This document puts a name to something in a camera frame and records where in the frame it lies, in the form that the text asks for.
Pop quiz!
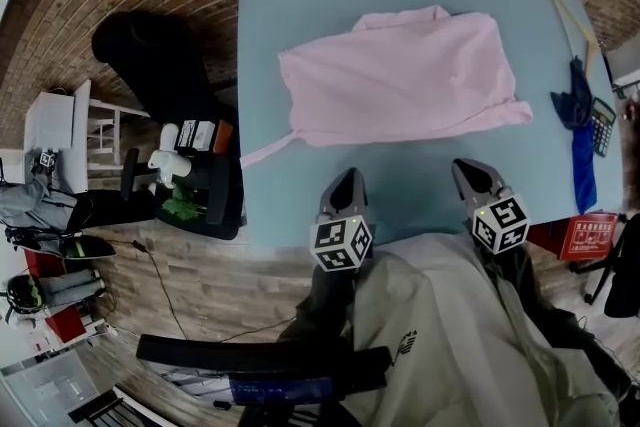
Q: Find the red box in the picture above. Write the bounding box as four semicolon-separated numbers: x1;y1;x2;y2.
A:
527;212;619;263

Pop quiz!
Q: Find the white cabinet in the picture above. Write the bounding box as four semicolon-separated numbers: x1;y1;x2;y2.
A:
23;79;94;194

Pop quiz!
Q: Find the person's left forearm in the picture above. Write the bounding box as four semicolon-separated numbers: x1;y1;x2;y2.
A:
277;267;361;351

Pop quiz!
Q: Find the dark grey-blue cloth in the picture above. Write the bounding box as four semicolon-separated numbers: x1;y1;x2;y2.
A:
549;56;596;132

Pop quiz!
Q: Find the orange-brown book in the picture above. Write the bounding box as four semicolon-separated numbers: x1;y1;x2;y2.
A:
213;120;235;154

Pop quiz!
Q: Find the black calculator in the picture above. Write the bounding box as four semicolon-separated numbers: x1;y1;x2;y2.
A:
590;97;618;159

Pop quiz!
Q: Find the black and white striped box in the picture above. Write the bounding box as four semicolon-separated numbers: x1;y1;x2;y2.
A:
177;119;216;151

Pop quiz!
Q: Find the black mesh-back office chair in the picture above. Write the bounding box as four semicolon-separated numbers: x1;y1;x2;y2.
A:
91;11;246;241

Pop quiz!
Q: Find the wooden clothes hanger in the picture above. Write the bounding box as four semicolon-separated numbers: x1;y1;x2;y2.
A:
543;0;599;76

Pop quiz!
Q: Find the black swivel office chair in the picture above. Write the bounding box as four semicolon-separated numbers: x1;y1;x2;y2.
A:
569;212;640;320

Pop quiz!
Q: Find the green leafy plant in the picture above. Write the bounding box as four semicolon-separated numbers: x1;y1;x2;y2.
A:
160;184;209;220

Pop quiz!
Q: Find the pink shirt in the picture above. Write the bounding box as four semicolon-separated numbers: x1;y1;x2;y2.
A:
240;4;534;168

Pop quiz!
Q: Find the person's beige vest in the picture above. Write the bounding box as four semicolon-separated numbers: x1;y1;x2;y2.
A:
344;232;626;427

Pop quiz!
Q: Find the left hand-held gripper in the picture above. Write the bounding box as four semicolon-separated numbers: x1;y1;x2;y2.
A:
308;168;375;274

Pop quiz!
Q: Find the red cabinet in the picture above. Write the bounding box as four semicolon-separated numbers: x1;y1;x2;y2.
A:
23;248;87;344

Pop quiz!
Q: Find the person's right forearm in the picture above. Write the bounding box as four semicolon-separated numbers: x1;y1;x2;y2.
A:
479;239;631;396

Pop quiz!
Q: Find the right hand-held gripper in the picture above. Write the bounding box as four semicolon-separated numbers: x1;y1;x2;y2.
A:
452;158;530;256

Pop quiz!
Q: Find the black floor cable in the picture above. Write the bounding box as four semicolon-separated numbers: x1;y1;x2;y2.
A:
130;239;301;344

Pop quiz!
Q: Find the white wooden stool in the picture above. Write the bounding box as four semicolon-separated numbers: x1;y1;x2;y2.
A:
87;97;151;166

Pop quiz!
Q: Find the white hair dryer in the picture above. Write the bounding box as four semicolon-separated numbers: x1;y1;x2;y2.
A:
147;122;194;189

